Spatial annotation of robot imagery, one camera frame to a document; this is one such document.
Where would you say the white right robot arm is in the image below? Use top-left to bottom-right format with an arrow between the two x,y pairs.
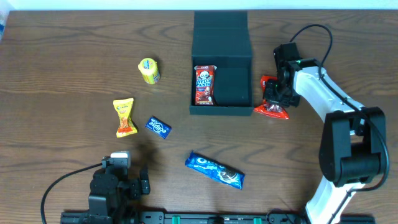
263,42 -> 389,223

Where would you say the yellow orange snack packet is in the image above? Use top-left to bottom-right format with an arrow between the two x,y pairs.
113,98 -> 137,138

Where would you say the blue Oreo cookie pack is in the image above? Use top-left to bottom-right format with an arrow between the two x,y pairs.
185,152 -> 245,190

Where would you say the blue Eclipse mints tin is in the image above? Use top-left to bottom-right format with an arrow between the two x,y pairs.
145,116 -> 172,139

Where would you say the black open gift box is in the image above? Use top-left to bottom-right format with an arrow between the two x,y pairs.
189,11 -> 254,116

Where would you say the red snack pouch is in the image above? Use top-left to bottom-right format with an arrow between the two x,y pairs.
254,75 -> 289,119

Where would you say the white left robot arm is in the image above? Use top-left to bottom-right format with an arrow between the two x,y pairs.
78,165 -> 150,224

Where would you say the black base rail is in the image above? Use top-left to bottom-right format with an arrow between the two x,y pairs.
60,210 -> 376,224

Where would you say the red Hello Panda box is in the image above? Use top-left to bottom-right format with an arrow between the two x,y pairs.
194,65 -> 217,105

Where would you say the yellow Mentos gum bottle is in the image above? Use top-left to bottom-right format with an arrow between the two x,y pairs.
138,58 -> 160,85

